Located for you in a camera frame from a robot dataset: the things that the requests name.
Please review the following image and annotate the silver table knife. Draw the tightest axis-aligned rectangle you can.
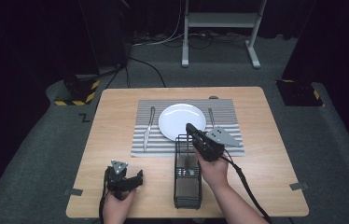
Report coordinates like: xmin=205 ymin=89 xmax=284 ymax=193
xmin=142 ymin=105 xmax=157 ymax=153

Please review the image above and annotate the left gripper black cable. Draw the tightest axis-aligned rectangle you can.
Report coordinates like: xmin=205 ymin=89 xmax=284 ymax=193
xmin=98 ymin=169 xmax=111 ymax=224

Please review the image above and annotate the grey striped placemat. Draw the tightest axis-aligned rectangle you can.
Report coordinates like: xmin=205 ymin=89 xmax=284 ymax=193
xmin=131 ymin=98 xmax=246 ymax=159

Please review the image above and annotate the black wire cutlery caddy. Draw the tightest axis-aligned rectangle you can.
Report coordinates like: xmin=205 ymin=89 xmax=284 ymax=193
xmin=173 ymin=133 xmax=203 ymax=210

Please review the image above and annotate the tangle of black floor cables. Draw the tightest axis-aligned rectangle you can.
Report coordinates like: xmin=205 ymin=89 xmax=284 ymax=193
xmin=132 ymin=30 xmax=249 ymax=50

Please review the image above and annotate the black stand with hazard stripes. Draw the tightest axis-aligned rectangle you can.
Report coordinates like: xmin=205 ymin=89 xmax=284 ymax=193
xmin=53 ymin=73 xmax=101 ymax=107
xmin=275 ymin=78 xmax=325 ymax=107

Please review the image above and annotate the grey tape piece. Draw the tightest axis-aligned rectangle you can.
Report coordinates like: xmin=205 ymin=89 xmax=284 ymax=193
xmin=289 ymin=181 xmax=310 ymax=191
xmin=63 ymin=188 xmax=84 ymax=197

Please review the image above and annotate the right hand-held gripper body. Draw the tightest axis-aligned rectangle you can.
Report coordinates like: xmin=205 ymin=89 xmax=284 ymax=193
xmin=193 ymin=126 xmax=243 ymax=162

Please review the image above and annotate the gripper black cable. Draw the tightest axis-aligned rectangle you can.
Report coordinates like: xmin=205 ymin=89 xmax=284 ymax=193
xmin=223 ymin=150 xmax=273 ymax=224
xmin=98 ymin=169 xmax=111 ymax=224

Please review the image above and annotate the black floor cable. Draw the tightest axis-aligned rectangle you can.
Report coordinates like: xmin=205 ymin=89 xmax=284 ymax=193
xmin=128 ymin=56 xmax=167 ymax=89

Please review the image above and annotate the person's right hand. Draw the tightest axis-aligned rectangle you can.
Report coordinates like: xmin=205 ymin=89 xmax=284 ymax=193
xmin=193 ymin=147 xmax=230 ymax=191

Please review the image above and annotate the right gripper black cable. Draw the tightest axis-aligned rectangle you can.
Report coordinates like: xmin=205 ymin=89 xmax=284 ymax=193
xmin=223 ymin=150 xmax=273 ymax=224

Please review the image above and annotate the white metal stand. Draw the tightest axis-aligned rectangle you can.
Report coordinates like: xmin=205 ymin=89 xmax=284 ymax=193
xmin=180 ymin=0 xmax=269 ymax=70

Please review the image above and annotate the person's left hand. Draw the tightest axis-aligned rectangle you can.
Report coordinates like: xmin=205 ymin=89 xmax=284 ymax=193
xmin=102 ymin=188 xmax=138 ymax=222

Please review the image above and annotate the white round plate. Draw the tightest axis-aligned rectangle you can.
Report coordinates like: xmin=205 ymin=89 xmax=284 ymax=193
xmin=158 ymin=103 xmax=207 ymax=142

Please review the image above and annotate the white floor cable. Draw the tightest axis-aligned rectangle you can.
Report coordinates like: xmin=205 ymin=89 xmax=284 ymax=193
xmin=131 ymin=0 xmax=186 ymax=49

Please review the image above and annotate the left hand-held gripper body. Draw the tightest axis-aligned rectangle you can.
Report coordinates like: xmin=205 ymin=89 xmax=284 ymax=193
xmin=104 ymin=160 xmax=131 ymax=201

